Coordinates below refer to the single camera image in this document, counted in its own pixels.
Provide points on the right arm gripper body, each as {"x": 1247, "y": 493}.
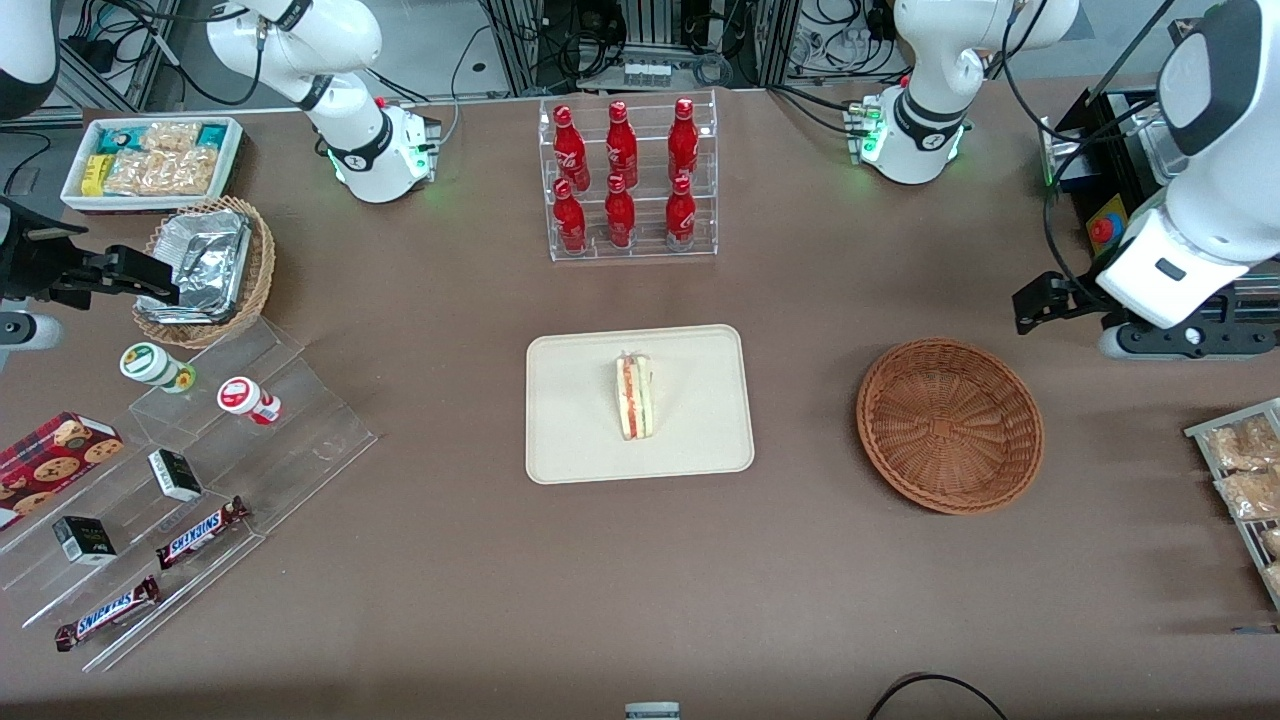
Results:
{"x": 32, "y": 262}

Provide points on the plastic triangle sandwich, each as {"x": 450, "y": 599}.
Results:
{"x": 637, "y": 400}

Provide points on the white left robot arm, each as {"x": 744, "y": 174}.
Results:
{"x": 925, "y": 130}

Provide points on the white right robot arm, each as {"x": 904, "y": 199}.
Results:
{"x": 375, "y": 160}

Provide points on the light wicker basket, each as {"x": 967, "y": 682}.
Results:
{"x": 262, "y": 265}

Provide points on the brown round wicker basket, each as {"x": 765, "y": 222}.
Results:
{"x": 950, "y": 425}

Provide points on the beige rectangular serving tray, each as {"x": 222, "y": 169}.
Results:
{"x": 575, "y": 420}

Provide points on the stacked aluminium foil containers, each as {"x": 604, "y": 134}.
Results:
{"x": 205, "y": 260}

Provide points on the green lid yogurt cup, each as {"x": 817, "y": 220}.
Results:
{"x": 150, "y": 365}

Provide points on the clear bag of crackers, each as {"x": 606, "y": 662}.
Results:
{"x": 170, "y": 137}
{"x": 160, "y": 173}

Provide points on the yellow snack packet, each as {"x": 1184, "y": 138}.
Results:
{"x": 96, "y": 174}

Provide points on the white rectangular snack bin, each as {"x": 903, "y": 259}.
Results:
{"x": 235, "y": 150}

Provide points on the small teal snack packet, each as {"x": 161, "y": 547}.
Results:
{"x": 212, "y": 134}

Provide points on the red lid yogurt cup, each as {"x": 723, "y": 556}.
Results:
{"x": 243, "y": 397}

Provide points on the black food warmer machine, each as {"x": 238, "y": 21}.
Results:
{"x": 1075, "y": 130}

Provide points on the bagged fried snack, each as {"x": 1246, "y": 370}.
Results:
{"x": 1272, "y": 543}
{"x": 1240, "y": 445}
{"x": 1250, "y": 495}

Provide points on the red plaid cookie box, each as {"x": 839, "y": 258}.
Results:
{"x": 50, "y": 465}

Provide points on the small black carton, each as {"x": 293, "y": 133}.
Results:
{"x": 85, "y": 540}
{"x": 175, "y": 475}

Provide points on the clear acrylic stepped stand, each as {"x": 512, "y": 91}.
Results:
{"x": 290, "y": 430}

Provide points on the snickers chocolate bar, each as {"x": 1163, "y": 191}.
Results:
{"x": 105, "y": 613}
{"x": 200, "y": 533}

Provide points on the clear acrylic bottle rack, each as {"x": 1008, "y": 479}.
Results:
{"x": 700, "y": 215}

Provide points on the red cola bottle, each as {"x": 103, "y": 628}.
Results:
{"x": 570, "y": 222}
{"x": 621, "y": 148}
{"x": 620, "y": 218}
{"x": 680, "y": 218}
{"x": 683, "y": 145}
{"x": 569, "y": 150}

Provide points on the white power strip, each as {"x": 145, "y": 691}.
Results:
{"x": 645, "y": 73}

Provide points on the small grey device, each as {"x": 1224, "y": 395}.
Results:
{"x": 652, "y": 711}

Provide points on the aluminium frame rack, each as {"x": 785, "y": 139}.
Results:
{"x": 520, "y": 40}

